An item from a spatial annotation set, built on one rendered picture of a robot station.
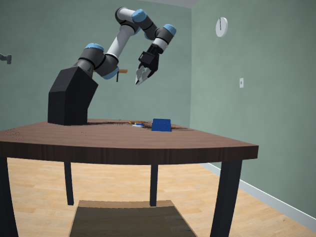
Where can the blue rack of three bins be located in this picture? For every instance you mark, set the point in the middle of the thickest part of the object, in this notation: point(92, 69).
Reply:
point(163, 125)

